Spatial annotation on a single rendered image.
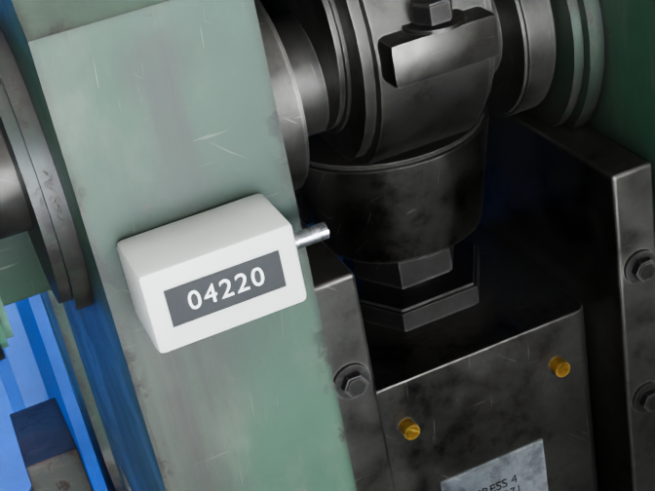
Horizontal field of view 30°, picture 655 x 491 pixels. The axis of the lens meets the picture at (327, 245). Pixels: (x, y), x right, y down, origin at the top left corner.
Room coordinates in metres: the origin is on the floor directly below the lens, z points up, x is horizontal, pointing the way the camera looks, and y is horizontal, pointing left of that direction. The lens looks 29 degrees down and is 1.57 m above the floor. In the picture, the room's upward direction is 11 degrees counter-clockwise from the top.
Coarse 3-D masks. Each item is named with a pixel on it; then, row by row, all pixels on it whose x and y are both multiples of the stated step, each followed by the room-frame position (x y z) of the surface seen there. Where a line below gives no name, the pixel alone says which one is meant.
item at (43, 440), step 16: (48, 400) 1.08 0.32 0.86; (16, 416) 1.06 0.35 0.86; (32, 416) 1.05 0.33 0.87; (48, 416) 1.04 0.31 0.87; (16, 432) 1.02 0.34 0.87; (32, 432) 1.00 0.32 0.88; (48, 432) 0.99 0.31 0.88; (64, 432) 0.98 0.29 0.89; (32, 448) 0.96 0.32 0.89; (48, 448) 0.95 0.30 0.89; (64, 448) 0.94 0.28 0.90; (32, 464) 0.92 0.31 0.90; (48, 464) 0.92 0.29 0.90; (64, 464) 0.92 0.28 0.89; (80, 464) 0.92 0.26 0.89; (32, 480) 0.91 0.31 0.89; (48, 480) 0.91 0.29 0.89; (64, 480) 0.91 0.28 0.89; (80, 480) 0.91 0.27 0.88
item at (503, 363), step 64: (512, 256) 0.67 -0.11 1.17; (384, 320) 0.62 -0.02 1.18; (448, 320) 0.61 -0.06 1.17; (512, 320) 0.60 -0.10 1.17; (576, 320) 0.60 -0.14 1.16; (384, 384) 0.56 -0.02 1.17; (448, 384) 0.57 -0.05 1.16; (512, 384) 0.58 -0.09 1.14; (576, 384) 0.59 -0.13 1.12; (448, 448) 0.57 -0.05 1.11; (512, 448) 0.58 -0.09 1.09; (576, 448) 0.59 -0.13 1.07
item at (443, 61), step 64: (384, 0) 0.57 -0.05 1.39; (448, 0) 0.57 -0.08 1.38; (384, 64) 0.56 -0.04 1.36; (448, 64) 0.56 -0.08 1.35; (384, 128) 0.58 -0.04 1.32; (448, 128) 0.60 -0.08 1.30; (320, 192) 0.62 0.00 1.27; (384, 192) 0.60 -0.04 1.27; (448, 192) 0.61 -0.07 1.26; (384, 256) 0.61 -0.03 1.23; (448, 256) 0.63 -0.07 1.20
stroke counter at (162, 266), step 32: (192, 224) 0.48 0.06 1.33; (224, 224) 0.47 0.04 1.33; (256, 224) 0.46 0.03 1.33; (288, 224) 0.46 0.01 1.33; (320, 224) 0.48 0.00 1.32; (128, 256) 0.46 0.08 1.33; (160, 256) 0.45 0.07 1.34; (192, 256) 0.45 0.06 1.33; (224, 256) 0.45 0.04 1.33; (256, 256) 0.45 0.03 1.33; (288, 256) 0.46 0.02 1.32; (160, 288) 0.44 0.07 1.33; (192, 288) 0.44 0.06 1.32; (224, 288) 0.45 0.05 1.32; (256, 288) 0.45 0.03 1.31; (288, 288) 0.46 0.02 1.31; (160, 320) 0.44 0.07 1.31; (192, 320) 0.44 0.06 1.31; (224, 320) 0.45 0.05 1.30; (160, 352) 0.44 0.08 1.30
